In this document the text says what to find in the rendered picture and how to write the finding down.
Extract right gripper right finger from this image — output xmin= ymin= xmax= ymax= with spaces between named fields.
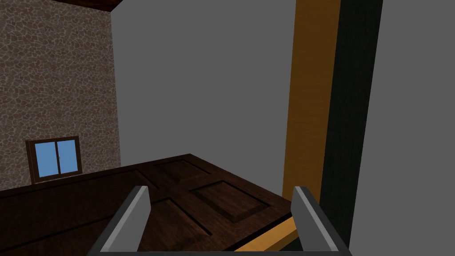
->
xmin=291 ymin=185 xmax=352 ymax=253

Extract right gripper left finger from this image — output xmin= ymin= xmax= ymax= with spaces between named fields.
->
xmin=87 ymin=185 xmax=152 ymax=254

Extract dark brown panelled door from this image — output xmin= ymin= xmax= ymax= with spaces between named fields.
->
xmin=0 ymin=153 xmax=293 ymax=256

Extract brown framed blue window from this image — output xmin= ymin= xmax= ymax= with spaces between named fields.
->
xmin=24 ymin=136 xmax=83 ymax=185

